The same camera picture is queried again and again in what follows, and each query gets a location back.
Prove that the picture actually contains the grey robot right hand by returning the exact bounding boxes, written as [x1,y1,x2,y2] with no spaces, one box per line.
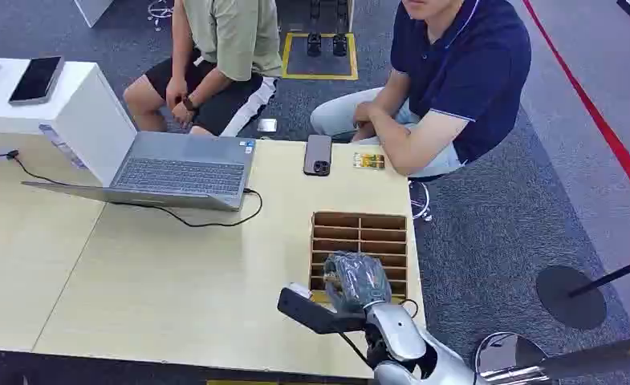
[322,251,393,314]

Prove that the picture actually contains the wooden slotted card box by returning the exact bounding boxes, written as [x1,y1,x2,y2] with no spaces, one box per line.
[309,210,409,307]

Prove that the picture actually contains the chrome chair base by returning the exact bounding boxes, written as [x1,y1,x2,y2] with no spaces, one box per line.
[408,179,433,223]

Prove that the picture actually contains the chrome round stanchion base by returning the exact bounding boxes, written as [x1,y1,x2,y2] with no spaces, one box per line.
[470,331,551,385]

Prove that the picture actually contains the grey open laptop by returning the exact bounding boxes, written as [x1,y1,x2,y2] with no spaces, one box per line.
[21,131,258,213]

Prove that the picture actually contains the black round stanchion base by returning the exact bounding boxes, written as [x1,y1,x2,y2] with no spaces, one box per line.
[535,265,608,331]

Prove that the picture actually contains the yellow floor tape square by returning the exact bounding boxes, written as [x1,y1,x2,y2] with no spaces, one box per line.
[281,32,360,82]

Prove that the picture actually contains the person in dark shirt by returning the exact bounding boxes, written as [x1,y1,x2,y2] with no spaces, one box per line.
[309,0,533,180]

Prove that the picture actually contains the black robot legs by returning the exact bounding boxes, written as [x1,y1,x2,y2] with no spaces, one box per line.
[306,0,350,59]

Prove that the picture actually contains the dark stanchion pole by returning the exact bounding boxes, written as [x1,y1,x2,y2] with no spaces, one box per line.
[482,333,630,385]

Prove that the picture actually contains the black stanchion pole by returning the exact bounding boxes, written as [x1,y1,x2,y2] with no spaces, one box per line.
[567,253,630,299]

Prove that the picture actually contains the person in pale shirt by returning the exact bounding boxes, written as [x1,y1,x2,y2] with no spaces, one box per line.
[122,0,284,137]

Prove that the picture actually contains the red floor tape line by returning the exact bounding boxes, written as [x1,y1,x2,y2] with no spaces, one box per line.
[521,0,630,218]

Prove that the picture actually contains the white cabinet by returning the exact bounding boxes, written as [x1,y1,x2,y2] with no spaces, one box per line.
[0,57,139,188]

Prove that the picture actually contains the white wheeled chair base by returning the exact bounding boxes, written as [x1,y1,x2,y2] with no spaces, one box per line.
[146,0,176,32]

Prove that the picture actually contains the white panel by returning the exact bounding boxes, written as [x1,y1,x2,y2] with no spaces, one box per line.
[73,0,116,29]

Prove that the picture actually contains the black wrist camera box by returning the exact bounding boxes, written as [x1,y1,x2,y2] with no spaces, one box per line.
[276,282,368,336]

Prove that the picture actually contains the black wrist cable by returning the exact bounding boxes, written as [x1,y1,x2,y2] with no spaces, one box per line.
[398,298,421,320]

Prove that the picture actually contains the dark smartphone with camera lenses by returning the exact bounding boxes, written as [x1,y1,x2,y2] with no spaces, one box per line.
[303,133,333,178]

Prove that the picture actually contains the black laptop cable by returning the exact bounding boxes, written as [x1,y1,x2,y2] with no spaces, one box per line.
[107,188,264,229]

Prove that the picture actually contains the black cable with plug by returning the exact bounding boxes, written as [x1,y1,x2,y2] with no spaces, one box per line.
[0,148,82,188]

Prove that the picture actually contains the black smartphone with grey frame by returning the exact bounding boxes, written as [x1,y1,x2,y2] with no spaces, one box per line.
[7,55,67,107]

